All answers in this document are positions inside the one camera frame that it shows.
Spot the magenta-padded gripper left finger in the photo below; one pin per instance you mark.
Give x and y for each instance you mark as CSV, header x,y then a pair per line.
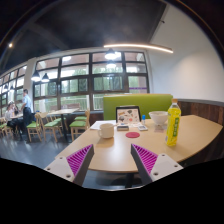
x,y
60,166

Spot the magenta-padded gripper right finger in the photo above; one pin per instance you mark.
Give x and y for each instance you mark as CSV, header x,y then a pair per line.
x,y
161,165

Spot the yellow drink bottle orange cap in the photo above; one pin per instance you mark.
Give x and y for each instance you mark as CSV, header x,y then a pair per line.
x,y
173,126

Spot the flat round red coaster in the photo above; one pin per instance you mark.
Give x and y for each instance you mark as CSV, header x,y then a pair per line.
x,y
132,135

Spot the wooden chairs with green seats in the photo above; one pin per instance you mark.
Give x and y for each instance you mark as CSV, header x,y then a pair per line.
x,y
53,124

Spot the white bowl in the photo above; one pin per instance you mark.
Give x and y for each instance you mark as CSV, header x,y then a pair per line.
x,y
158,117

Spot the small blue-capped white bottle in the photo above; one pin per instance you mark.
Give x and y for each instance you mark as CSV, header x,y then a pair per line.
x,y
143,120

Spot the light wooden dining table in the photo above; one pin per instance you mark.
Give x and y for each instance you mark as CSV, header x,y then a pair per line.
x,y
63,111

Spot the white paper sheet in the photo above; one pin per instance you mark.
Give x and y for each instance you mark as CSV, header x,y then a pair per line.
x,y
96,125

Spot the white mug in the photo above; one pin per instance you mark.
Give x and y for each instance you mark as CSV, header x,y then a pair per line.
x,y
107,131

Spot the black tablet with picture screen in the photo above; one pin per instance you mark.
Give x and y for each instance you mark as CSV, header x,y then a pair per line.
x,y
128,115

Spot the green upholstered bench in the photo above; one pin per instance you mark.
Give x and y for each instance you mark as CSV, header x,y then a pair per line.
x,y
140,101

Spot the person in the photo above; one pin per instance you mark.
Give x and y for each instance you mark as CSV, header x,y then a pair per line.
x,y
10,115
27,106

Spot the long curved ceiling light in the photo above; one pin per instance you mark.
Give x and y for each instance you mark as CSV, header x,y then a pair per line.
x,y
140,46

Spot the black pendant lamps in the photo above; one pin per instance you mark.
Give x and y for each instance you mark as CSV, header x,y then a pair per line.
x,y
110,55

